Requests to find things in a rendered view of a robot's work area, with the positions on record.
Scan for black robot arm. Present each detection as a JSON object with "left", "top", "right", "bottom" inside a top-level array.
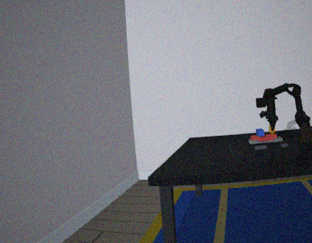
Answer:
[{"left": 256, "top": 83, "right": 311, "bottom": 127}]

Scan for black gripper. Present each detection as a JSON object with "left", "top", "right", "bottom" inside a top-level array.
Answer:
[{"left": 266, "top": 107, "right": 278, "bottom": 131}]

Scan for blue rectangular block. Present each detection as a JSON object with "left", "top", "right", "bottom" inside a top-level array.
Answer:
[{"left": 256, "top": 129, "right": 264, "bottom": 136}]

